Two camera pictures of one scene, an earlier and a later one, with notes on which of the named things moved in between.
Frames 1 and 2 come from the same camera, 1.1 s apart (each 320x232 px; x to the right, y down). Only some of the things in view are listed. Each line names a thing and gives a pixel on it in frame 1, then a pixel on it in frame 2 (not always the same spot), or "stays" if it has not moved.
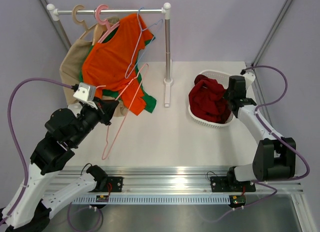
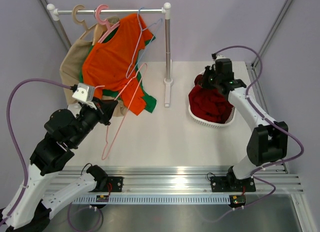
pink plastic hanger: [128, 87] -> [143, 69]
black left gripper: [107, 107] stays
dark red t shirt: [207, 101] stays
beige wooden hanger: [81, 22] stays
